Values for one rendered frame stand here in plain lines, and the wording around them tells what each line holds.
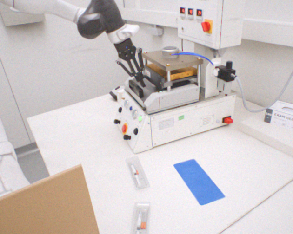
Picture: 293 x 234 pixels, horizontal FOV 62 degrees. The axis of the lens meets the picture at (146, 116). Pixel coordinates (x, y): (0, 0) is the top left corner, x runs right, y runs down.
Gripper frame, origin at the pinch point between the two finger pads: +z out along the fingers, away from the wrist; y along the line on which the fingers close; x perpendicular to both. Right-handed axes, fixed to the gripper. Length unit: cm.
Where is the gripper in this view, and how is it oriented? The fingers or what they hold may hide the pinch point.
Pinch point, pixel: (140, 80)
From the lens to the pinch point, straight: 113.7
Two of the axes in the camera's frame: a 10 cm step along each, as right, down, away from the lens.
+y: -8.5, 5.2, -1.1
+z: 3.8, 7.4, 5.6
